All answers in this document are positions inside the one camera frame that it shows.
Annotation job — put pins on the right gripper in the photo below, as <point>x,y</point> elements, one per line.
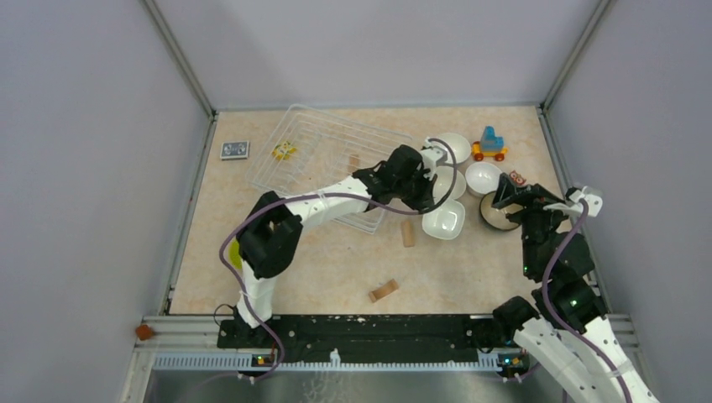
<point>538,200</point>

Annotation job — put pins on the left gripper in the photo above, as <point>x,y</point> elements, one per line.
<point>425,198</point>

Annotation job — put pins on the teal ceramic bowl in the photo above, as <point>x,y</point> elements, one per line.
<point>497,218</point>

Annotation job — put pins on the white ceramic bowl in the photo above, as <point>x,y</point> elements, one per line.
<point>482,178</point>

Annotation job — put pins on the white bowl with blue rim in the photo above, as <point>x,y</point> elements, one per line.
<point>456,148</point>

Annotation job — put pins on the square lime green bowl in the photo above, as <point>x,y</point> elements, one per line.
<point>446,222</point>

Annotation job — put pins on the white wire dish rack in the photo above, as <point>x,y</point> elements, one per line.
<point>324,141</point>

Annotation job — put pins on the round lime green bowl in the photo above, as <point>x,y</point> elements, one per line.
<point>233,255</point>

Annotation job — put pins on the beige ceramic bowl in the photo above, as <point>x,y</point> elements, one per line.
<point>446,176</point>

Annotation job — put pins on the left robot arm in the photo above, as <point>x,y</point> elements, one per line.
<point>269,236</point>

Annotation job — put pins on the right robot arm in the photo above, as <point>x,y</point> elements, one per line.
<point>567,329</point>

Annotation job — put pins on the wooden block under rack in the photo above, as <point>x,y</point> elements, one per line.
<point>353,163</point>

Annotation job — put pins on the red owl toy block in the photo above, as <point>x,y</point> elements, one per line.
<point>517,178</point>

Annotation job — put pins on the light wooden block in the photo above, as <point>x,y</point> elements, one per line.
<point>407,234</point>

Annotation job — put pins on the blue toy block vehicle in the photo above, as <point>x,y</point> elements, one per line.
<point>490,145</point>

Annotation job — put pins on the wooden arch block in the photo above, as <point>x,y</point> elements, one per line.
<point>383,291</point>

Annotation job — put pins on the yellow owl toy block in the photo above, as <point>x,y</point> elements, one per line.
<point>284,150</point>

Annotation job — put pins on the playing card deck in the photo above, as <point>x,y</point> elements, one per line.
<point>235,150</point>

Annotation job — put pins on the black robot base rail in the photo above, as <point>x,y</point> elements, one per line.
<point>379,339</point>

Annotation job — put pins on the orange block on rail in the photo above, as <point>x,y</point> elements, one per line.
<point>144,332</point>

